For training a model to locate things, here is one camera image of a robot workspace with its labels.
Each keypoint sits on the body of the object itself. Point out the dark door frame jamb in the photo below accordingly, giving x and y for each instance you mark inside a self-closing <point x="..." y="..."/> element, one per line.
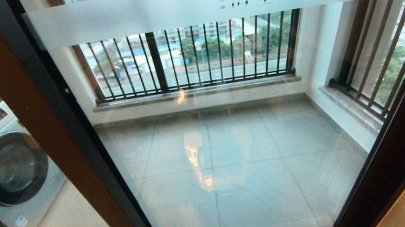
<point x="401" y="163"/>

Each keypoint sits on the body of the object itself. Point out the short grey stone window sill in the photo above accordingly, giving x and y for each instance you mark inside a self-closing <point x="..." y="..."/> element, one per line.
<point x="348" y="110"/>

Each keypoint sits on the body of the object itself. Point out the dark narrow window frame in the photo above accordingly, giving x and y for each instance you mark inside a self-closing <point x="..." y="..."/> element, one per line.
<point x="357" y="36"/>

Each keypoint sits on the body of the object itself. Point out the long grey stone window sill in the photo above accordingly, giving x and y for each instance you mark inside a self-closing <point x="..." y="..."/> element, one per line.
<point x="199" y="92"/>

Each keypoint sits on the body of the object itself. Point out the dark wide window frame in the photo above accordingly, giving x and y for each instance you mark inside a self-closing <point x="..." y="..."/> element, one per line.
<point x="157" y="63"/>

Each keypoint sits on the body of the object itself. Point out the black short window railing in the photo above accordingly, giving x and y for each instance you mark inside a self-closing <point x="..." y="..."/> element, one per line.
<point x="359" y="100"/>

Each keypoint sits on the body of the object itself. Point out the brown-framed sliding glass door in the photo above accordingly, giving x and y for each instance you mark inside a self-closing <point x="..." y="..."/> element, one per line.
<point x="209" y="0"/>

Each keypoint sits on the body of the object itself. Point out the black long window railing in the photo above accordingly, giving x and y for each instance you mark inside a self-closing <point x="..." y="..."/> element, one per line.
<point x="198" y="85"/>

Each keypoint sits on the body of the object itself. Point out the silver front-load washing machine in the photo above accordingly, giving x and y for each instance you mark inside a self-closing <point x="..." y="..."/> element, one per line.
<point x="12" y="168"/>

